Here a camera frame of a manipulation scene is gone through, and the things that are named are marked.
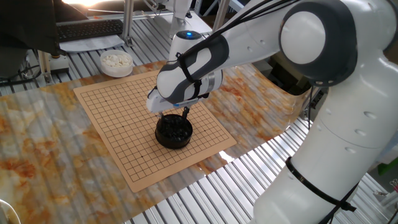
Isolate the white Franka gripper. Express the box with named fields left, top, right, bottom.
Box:
left=146, top=88, right=210, bottom=121

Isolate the black bowl of Go stones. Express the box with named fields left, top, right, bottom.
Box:
left=154, top=113, right=193, bottom=150

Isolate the tan Go board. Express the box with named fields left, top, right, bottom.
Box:
left=73, top=70, right=238, bottom=194

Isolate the white bowl of Go stones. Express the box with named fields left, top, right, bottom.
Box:
left=99, top=49, right=134, bottom=78

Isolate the white paper sheet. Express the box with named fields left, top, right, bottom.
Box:
left=58, top=34, right=126, bottom=53

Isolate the black box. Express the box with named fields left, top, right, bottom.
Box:
left=267, top=57, right=313, bottom=96

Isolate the black computer keyboard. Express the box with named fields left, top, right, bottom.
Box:
left=55, top=19, right=124, bottom=44

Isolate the white box with knob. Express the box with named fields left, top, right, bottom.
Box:
left=49, top=52, right=70, bottom=74

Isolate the orange marble pattern mat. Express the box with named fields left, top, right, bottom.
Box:
left=0, top=57, right=307, bottom=224

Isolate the black monitor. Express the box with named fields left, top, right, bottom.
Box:
left=0, top=0, right=90, bottom=57

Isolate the white round rim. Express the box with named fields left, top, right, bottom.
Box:
left=0, top=198, right=22, bottom=224

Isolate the green object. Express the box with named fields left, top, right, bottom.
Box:
left=377, top=155, right=398, bottom=175

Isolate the aluminium frame bar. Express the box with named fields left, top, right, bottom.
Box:
left=212, top=0, right=231, bottom=32
left=37, top=49, right=52, bottom=85
left=121, top=0, right=135, bottom=47

